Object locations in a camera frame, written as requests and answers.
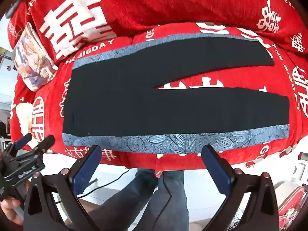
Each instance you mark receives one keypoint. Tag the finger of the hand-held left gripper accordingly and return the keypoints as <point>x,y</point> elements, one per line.
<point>44,144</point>
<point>23,140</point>

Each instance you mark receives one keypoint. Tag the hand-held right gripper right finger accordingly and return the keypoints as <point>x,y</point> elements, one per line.
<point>217,170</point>

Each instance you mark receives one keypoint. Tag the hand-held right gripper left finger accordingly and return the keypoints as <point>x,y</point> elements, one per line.
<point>86,169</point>

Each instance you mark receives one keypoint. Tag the black pants with blue trim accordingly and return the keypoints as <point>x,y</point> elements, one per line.
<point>120,101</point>

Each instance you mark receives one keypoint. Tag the person's left hand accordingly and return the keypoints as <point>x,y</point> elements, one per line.
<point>10,210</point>

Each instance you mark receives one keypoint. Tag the red printed blanket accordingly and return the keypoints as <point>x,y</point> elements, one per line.
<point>49,86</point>

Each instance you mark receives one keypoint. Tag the person's legs in jeans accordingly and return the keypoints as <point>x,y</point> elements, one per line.
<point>144,204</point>

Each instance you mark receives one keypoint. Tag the printed cushion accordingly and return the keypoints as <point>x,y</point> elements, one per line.
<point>31,60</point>

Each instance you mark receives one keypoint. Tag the red patterned box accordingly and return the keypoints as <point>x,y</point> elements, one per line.
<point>293,199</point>

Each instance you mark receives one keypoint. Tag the red printed quilt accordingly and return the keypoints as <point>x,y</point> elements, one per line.
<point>168,2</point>

